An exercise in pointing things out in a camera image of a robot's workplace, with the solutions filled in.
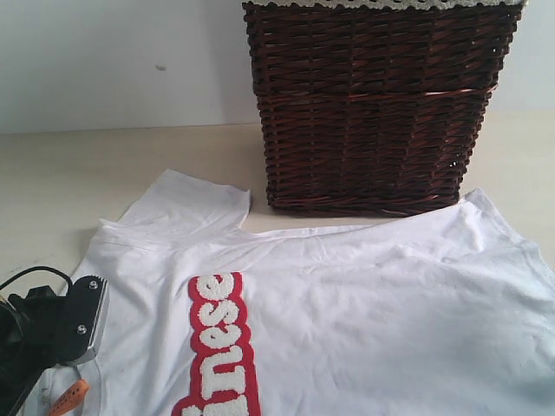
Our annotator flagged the dark brown wicker basket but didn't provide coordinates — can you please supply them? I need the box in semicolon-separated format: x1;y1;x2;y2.
242;2;525;217

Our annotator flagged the orange perforated strap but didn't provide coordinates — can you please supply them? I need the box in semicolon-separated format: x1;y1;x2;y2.
47;378;91;416

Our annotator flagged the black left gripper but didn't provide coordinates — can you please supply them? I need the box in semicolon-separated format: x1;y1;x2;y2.
1;286;64;415

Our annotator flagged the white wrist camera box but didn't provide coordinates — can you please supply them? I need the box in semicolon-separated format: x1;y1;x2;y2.
53;276;109;367

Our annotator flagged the white t-shirt red lettering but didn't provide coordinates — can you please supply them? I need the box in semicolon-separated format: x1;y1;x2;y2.
23;171;554;415

